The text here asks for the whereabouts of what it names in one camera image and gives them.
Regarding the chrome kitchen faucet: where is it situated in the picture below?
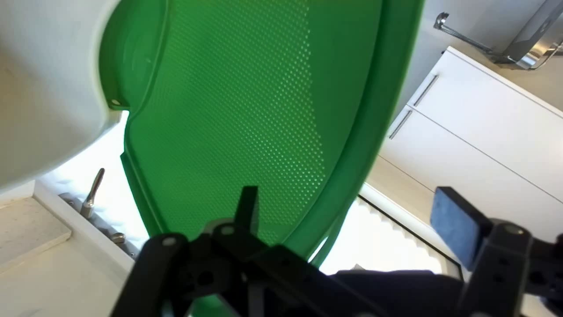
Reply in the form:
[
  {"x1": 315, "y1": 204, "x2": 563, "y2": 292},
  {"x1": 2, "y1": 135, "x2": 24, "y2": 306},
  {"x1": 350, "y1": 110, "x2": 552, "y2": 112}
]
[{"x1": 433, "y1": 0, "x2": 563, "y2": 70}]

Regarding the white bin body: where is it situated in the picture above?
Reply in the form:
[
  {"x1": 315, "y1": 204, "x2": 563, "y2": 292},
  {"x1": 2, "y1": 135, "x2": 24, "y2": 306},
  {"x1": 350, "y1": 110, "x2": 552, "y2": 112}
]
[{"x1": 0, "y1": 0, "x2": 119, "y2": 190}]

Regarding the white drawer cabinet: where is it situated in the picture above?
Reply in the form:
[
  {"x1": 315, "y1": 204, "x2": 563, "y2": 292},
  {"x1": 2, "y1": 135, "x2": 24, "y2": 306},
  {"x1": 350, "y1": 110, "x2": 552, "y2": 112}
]
[{"x1": 380, "y1": 47, "x2": 563, "y2": 239}]

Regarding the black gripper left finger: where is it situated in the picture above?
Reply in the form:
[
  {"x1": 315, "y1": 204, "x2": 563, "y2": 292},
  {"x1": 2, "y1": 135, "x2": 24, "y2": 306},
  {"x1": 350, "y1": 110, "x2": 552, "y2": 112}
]
[{"x1": 111, "y1": 186, "x2": 327, "y2": 317}]

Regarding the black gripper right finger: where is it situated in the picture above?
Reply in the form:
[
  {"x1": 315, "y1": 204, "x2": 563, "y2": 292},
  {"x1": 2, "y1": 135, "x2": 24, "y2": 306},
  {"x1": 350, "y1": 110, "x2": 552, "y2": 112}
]
[{"x1": 431, "y1": 186, "x2": 563, "y2": 317}]

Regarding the green bin lid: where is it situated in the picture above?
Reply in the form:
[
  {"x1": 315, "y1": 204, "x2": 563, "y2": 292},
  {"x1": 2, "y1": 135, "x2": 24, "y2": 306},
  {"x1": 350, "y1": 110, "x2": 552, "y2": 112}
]
[{"x1": 98, "y1": 0, "x2": 424, "y2": 317}]

